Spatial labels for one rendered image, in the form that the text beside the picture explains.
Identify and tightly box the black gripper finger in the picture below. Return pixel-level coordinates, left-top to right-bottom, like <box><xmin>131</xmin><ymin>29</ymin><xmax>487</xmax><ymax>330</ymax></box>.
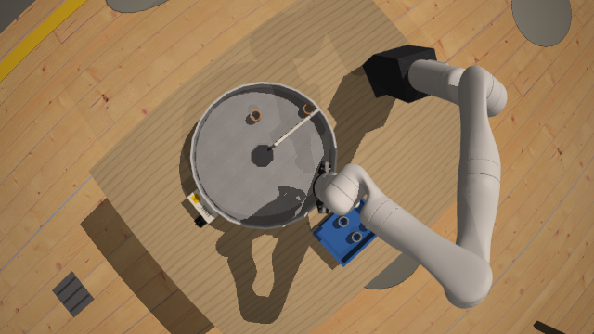
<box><xmin>318</xmin><ymin>161</ymin><xmax>332</xmax><ymax>175</ymax></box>
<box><xmin>316</xmin><ymin>200</ymin><xmax>329</xmax><ymax>214</ymax></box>

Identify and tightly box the blue square tray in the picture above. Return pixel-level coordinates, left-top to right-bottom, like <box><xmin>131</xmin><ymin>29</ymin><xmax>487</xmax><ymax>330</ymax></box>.
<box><xmin>311</xmin><ymin>198</ymin><xmax>377</xmax><ymax>267</ymax></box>

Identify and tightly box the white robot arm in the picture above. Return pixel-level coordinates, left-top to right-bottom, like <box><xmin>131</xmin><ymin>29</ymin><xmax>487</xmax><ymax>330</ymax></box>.
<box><xmin>315</xmin><ymin>59</ymin><xmax>508</xmax><ymax>309</ymax></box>

